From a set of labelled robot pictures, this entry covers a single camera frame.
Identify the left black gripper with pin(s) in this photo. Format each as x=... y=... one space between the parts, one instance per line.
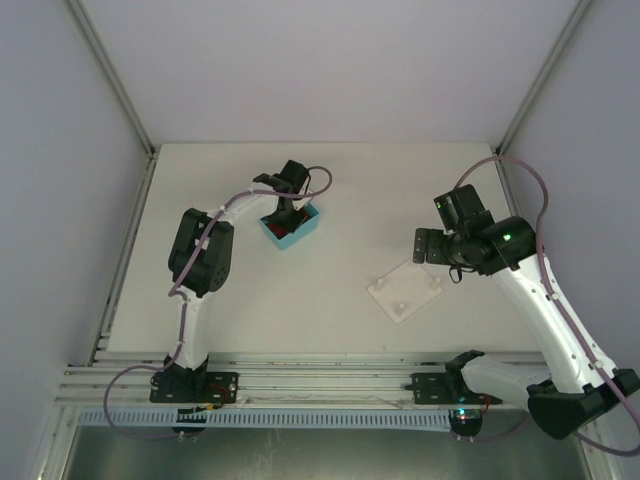
x=288 y=216

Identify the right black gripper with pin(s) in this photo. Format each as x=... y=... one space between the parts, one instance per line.
x=428 y=245

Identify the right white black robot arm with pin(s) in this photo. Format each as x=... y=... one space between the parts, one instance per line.
x=579 y=382

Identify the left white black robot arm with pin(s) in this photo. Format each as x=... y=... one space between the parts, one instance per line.
x=201 y=256

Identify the teal plastic bin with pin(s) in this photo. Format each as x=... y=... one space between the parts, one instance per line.
x=307 y=227

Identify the white peg base plate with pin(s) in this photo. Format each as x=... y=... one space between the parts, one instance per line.
x=404 y=291

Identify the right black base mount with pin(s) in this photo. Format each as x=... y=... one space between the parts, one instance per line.
x=448 y=387

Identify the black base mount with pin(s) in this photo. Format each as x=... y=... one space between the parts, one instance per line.
x=177 y=385
x=448 y=387

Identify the aluminium rail frame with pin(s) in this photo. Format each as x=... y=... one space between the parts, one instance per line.
x=352 y=380

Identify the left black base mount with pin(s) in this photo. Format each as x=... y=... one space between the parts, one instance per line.
x=177 y=385

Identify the light blue cable duct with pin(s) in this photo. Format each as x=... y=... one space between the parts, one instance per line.
x=279 y=418

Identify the right aluminium corner post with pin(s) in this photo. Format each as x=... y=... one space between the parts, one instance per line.
x=548 y=67

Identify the aluminium corner post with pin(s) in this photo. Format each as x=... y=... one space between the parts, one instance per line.
x=548 y=67
x=85 y=25

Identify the left aluminium corner post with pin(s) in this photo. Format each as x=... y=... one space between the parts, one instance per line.
x=85 y=25

